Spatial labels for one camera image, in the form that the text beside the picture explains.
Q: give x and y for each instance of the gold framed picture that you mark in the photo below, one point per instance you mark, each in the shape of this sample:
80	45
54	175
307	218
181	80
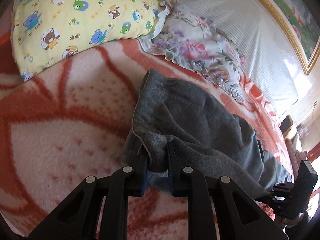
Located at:
300	27

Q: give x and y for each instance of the pink striped bedding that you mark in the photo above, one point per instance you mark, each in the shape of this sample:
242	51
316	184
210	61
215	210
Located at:
295	157

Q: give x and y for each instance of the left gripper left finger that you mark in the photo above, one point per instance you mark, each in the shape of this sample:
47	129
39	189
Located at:
97	208

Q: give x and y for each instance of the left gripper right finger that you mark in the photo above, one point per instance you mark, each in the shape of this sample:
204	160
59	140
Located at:
218	208

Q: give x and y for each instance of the person's right hand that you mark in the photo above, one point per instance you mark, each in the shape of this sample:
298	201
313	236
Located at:
289	223

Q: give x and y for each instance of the floral ruffled pillow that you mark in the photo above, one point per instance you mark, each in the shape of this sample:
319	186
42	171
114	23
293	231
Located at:
196	44

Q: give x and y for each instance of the white striped mattress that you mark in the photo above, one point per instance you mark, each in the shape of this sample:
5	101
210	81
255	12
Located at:
271	61

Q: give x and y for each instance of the grey fleece pants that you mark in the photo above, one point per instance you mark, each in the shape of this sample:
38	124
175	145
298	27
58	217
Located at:
202	132

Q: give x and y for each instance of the yellow cartoon print pillow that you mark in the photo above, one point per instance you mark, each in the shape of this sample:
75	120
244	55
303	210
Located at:
46	32

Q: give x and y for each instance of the orange white floral blanket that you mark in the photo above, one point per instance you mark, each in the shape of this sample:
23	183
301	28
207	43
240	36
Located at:
71	121

